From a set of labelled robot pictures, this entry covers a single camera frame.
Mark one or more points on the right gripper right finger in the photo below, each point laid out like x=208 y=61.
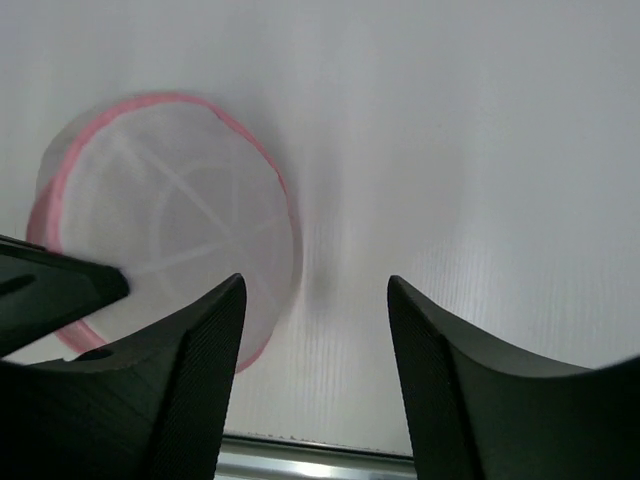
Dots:
x=478 y=407

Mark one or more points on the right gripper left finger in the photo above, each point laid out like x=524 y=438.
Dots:
x=151 y=405

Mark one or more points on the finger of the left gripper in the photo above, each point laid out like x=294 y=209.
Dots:
x=44 y=291

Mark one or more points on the pink-trimmed mesh laundry bag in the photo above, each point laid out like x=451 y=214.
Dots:
x=178 y=195

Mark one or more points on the aluminium mounting rail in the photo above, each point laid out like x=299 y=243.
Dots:
x=243 y=457

